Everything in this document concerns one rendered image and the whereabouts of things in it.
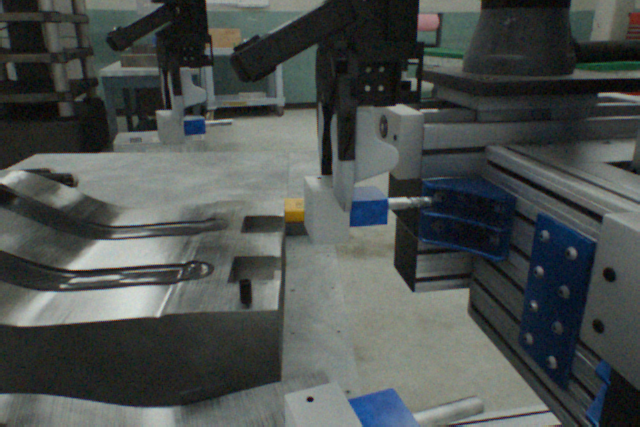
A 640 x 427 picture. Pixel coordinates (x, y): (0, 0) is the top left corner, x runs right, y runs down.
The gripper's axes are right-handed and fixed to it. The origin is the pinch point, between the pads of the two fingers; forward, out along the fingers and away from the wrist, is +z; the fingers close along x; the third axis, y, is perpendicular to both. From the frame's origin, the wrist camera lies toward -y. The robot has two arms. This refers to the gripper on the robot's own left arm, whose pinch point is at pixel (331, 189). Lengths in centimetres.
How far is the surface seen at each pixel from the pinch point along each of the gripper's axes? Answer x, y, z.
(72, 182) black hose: 55, -39, 14
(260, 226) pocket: 10.0, -6.4, 7.5
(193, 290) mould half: -6.2, -13.4, 6.1
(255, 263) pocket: -0.7, -7.8, 6.9
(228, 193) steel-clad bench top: 45.8, -9.9, 15.0
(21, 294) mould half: -3.4, -27.5, 6.3
